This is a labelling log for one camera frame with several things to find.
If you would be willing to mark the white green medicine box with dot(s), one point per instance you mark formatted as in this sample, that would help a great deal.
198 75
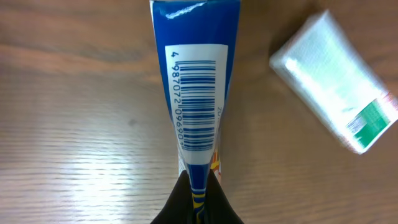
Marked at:
319 63

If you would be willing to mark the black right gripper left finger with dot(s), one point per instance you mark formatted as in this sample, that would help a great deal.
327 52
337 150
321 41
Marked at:
178 208

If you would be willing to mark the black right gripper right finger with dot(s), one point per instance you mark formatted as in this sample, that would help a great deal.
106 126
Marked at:
217 208

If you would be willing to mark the blue Kool Fever box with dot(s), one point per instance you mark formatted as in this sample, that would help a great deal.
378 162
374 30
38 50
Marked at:
195 43

